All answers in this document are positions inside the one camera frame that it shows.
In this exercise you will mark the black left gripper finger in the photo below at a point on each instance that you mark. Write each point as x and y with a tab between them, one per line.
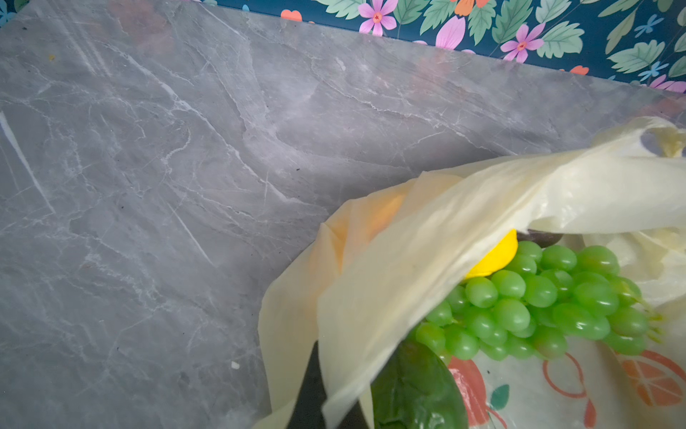
307	413

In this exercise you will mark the dark green avocado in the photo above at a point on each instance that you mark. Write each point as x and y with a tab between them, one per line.
415	389

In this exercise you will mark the yellowish translucent plastic bag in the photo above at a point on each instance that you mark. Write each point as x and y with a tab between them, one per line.
381	263

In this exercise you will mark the yellow bumpy fruit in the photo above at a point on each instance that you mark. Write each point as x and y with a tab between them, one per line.
498	258

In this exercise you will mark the dark brown fruit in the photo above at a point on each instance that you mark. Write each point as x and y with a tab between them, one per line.
542	239

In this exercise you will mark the green grape bunch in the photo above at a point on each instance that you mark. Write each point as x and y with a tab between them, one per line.
534	305

